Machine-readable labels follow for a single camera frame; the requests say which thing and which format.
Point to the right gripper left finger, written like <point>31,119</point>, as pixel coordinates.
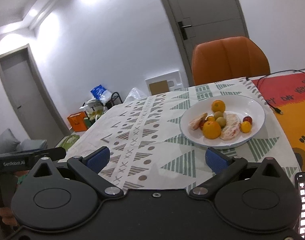
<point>47,201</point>

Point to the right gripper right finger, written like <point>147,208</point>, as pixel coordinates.
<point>257,197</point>

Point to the pomelo segment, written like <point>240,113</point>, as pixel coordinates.
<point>194,124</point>
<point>232,128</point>

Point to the small red apple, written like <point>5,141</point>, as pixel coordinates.
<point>248,119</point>

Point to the large orange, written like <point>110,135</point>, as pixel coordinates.
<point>218,106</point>
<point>211,130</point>

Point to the green kiwi fruit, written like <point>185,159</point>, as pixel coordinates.
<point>218,114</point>
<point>221,121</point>

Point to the small mandarin orange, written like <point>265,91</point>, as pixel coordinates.
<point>211,118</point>

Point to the dark brown passion fruit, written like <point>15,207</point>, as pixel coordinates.
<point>201,124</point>

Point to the left hand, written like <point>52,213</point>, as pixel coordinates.
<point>7,218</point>

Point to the grey sofa cushion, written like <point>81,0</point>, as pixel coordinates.
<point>8,142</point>
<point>32,145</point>

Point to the grey door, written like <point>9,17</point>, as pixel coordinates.
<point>210,20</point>
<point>33,111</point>

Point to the orange paper bag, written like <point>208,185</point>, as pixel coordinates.
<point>76,121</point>

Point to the green box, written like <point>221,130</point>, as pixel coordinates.
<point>88,122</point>

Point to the black metal rack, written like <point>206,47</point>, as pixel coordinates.
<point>94,108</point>

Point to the white ceramic plate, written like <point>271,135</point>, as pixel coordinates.
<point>239,105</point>

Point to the blue white plastic bag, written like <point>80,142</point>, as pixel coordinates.
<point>101,94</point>

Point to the red orange mat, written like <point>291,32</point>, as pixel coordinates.
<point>286,91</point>

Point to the patterned white tablecloth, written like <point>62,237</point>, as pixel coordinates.
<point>149,151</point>

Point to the clear plastic bag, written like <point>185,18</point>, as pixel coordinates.
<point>135,94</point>

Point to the orange leather chair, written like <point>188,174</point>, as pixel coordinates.
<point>228,58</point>

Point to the white foam packaging frame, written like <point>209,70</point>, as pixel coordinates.
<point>164,83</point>

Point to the black door handle lock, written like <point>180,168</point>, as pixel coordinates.
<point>183,28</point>

